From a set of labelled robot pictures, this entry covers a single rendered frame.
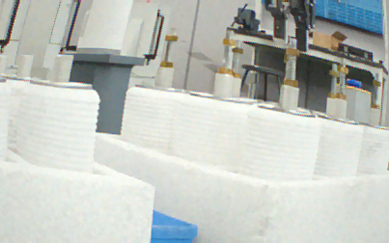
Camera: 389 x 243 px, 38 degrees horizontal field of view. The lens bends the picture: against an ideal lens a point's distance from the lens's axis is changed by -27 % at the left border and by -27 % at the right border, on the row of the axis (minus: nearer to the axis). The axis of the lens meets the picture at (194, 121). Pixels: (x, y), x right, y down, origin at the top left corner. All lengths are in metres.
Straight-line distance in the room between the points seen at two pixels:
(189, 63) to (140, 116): 5.75
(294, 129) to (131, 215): 0.23
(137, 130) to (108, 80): 0.33
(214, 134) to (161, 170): 0.07
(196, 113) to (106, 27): 0.48
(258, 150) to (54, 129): 0.27
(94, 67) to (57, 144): 0.68
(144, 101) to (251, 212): 0.28
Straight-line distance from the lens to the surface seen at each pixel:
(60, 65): 0.61
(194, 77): 6.65
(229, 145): 0.84
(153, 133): 0.93
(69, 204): 0.56
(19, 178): 0.53
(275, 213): 0.71
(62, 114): 0.58
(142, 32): 4.72
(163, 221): 0.79
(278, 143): 0.75
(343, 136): 0.84
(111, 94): 1.28
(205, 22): 6.67
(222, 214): 0.76
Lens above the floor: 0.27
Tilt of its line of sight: 3 degrees down
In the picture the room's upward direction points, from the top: 8 degrees clockwise
